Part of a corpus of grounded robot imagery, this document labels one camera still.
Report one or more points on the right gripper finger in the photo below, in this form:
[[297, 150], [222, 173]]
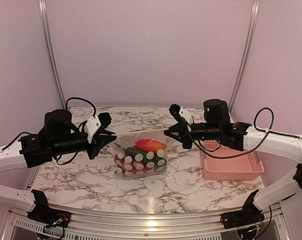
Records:
[[186, 144], [176, 131]]

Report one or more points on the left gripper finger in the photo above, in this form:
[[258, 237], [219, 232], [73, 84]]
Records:
[[105, 133], [98, 143]]

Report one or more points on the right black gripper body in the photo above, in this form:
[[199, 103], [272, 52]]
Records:
[[212, 131]]

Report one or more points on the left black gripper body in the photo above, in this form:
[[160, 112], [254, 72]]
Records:
[[62, 146]]

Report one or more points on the red orange fake mango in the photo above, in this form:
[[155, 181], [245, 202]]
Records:
[[148, 145]]

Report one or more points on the green fake cucumber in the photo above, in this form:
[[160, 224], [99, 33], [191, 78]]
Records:
[[150, 159]]

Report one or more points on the clear zip top bag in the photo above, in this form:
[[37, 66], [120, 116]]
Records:
[[128, 140]]

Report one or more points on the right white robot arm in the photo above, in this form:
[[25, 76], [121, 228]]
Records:
[[245, 138]]

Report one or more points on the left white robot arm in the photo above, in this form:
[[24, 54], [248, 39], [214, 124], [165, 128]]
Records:
[[10, 159]]

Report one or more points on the pink plastic basket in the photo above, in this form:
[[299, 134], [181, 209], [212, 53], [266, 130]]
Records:
[[244, 168]]

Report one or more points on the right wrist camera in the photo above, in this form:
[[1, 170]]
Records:
[[180, 112]]

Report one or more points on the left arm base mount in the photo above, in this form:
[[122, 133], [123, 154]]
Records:
[[43, 213]]

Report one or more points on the front aluminium rail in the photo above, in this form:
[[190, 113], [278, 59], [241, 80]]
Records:
[[99, 225]]

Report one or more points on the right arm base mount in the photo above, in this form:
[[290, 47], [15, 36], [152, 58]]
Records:
[[249, 214]]

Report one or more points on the right aluminium frame post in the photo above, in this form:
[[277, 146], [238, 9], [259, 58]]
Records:
[[246, 53]]

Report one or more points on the aluminium frame post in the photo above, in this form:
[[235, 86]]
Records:
[[50, 52], [246, 53]]

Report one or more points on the left aluminium frame post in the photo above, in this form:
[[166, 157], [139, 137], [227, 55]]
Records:
[[50, 52]]

